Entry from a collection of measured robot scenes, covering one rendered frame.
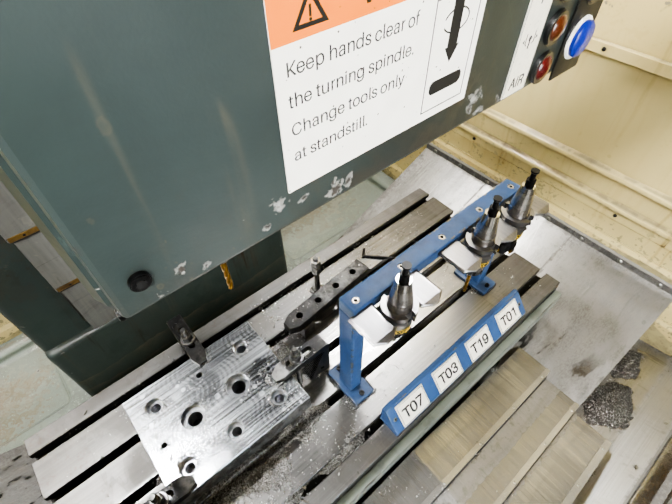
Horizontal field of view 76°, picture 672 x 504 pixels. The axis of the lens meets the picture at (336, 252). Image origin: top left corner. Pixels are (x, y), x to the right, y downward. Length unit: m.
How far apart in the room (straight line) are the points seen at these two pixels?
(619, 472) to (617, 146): 0.80
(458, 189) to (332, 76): 1.35
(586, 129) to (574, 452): 0.81
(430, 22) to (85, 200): 0.20
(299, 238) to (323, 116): 1.45
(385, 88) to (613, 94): 1.04
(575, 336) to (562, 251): 0.26
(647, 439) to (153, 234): 1.34
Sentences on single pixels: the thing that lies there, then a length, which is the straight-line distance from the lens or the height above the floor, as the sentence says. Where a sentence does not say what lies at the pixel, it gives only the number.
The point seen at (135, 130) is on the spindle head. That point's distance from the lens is 0.19.
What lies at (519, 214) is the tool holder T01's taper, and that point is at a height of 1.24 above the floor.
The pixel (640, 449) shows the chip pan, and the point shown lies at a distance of 1.40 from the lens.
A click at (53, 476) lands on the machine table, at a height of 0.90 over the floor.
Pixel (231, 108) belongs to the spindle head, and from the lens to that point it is 0.20.
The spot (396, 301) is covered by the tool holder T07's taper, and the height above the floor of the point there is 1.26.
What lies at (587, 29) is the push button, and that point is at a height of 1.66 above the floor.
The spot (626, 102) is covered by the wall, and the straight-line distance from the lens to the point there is 1.27.
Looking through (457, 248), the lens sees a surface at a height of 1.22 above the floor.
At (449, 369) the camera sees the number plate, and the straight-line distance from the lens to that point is 0.99.
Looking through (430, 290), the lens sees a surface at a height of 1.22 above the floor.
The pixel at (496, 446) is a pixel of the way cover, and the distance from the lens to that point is 1.18.
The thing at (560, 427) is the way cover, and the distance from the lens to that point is 1.27.
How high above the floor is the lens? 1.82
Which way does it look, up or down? 50 degrees down
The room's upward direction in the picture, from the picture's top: 1 degrees counter-clockwise
